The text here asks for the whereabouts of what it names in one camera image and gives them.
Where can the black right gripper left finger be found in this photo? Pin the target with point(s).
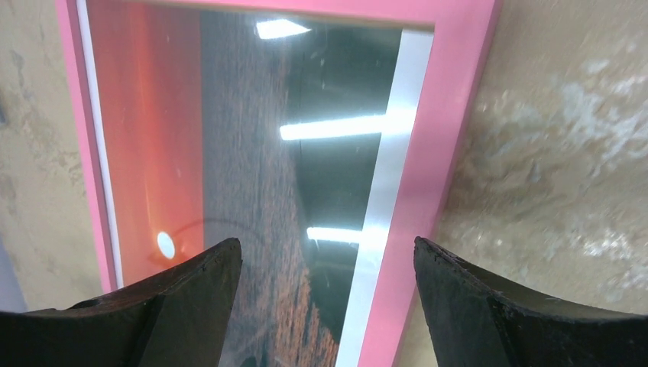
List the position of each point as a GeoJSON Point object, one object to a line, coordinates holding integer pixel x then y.
{"type": "Point", "coordinates": [177, 317]}

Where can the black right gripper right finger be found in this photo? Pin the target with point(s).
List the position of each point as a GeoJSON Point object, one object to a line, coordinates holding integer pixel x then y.
{"type": "Point", "coordinates": [478, 318]}

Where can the sunset photo print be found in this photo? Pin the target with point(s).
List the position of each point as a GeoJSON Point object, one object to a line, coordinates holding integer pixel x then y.
{"type": "Point", "coordinates": [287, 133]}

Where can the pink wooden picture frame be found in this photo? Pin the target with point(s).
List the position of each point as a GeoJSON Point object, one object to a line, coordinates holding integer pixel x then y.
{"type": "Point", "coordinates": [462, 31]}

